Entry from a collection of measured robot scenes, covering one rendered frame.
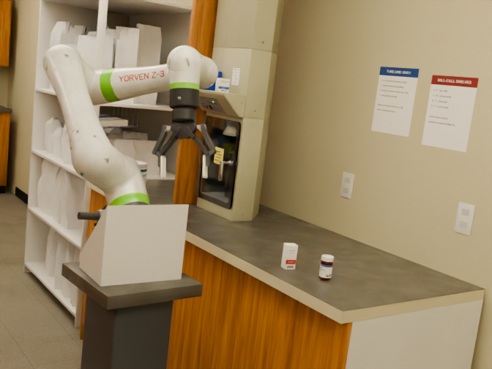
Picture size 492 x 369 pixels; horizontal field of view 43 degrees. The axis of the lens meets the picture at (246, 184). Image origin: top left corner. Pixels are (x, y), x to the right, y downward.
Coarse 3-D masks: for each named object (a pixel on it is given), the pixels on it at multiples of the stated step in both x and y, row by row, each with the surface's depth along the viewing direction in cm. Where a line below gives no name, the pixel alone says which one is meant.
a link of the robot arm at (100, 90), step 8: (96, 72) 216; (104, 72) 215; (112, 72) 214; (96, 80) 214; (104, 80) 213; (88, 88) 214; (96, 88) 214; (104, 88) 214; (112, 88) 213; (96, 96) 216; (104, 96) 215; (112, 96) 215; (96, 104) 220
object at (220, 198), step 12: (216, 120) 293; (228, 120) 284; (216, 132) 293; (228, 132) 284; (204, 144) 301; (216, 144) 293; (228, 144) 284; (228, 156) 284; (216, 168) 293; (228, 168) 284; (204, 180) 301; (216, 180) 292; (228, 180) 284; (204, 192) 301; (216, 192) 292; (228, 192) 284; (216, 204) 292; (228, 204) 284
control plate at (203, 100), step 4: (200, 100) 293; (204, 100) 289; (212, 100) 282; (216, 100) 279; (204, 104) 292; (208, 104) 289; (212, 104) 285; (216, 104) 282; (204, 108) 296; (208, 108) 293; (212, 108) 289; (216, 108) 286; (220, 108) 282; (220, 112) 286; (224, 112) 282
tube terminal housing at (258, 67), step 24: (216, 48) 295; (240, 48) 279; (240, 72) 279; (264, 72) 278; (264, 96) 281; (240, 120) 279; (264, 120) 286; (240, 144) 279; (264, 144) 297; (240, 168) 281; (240, 192) 283; (240, 216) 286
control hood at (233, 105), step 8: (200, 96) 289; (208, 96) 282; (216, 96) 276; (224, 96) 269; (232, 96) 271; (240, 96) 273; (200, 104) 296; (224, 104) 276; (232, 104) 272; (240, 104) 274; (216, 112) 290; (232, 112) 276; (240, 112) 275
